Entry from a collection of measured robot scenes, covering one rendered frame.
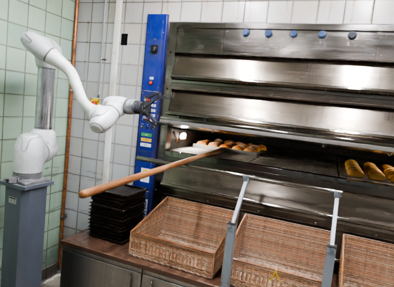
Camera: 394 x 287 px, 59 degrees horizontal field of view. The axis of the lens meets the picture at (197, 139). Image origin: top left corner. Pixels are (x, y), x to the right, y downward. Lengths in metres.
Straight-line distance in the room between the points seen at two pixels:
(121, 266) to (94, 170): 0.93
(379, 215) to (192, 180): 1.20
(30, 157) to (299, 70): 1.68
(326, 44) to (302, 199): 0.97
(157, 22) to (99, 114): 0.97
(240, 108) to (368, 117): 0.78
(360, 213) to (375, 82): 0.78
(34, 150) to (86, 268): 0.82
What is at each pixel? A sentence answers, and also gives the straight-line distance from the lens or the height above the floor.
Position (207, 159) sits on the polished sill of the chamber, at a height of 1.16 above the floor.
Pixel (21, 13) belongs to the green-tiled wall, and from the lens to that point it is 2.71.
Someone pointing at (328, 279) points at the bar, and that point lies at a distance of 1.83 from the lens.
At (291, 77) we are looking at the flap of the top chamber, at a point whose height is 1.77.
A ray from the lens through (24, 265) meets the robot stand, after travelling 2.29.
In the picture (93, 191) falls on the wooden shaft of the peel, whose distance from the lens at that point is 1.29.
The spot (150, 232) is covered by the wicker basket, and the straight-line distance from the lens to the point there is 2.45.
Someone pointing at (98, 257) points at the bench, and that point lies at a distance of 2.35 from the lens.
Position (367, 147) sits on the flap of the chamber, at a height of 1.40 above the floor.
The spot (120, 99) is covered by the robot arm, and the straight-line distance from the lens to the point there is 2.03.
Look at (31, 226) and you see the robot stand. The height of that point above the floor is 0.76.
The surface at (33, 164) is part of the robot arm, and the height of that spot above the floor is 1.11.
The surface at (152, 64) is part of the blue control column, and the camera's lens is 2.59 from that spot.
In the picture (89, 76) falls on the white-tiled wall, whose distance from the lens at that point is 2.92.
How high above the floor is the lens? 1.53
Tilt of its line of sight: 5 degrees down
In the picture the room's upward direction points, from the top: 6 degrees clockwise
